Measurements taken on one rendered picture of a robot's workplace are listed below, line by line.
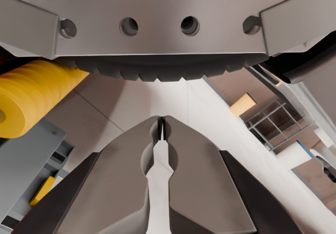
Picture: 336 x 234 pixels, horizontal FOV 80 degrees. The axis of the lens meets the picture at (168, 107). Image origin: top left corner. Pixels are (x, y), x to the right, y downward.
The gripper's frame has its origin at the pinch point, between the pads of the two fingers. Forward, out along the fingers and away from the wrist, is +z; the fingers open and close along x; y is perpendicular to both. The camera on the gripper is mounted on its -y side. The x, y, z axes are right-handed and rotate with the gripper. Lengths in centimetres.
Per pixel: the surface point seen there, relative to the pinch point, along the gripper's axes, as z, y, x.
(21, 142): 28, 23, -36
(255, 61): 13.0, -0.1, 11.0
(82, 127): 73, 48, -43
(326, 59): 19.3, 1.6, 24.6
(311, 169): 465, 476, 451
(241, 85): 509, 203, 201
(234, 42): 4.3, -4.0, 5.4
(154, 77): 12.9, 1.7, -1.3
